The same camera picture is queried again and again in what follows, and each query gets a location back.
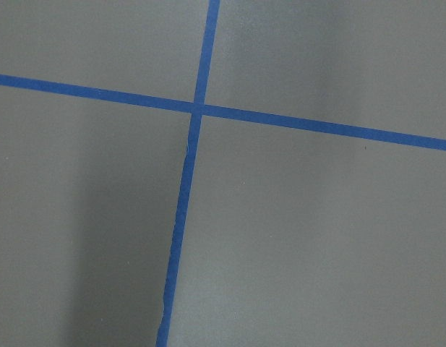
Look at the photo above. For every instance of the blue tape line lengthwise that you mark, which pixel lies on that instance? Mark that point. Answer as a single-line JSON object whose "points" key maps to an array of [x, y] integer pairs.
{"points": [[188, 171]]}

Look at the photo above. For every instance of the blue tape line crosswise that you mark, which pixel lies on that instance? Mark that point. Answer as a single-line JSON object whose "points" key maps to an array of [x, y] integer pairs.
{"points": [[224, 112]]}

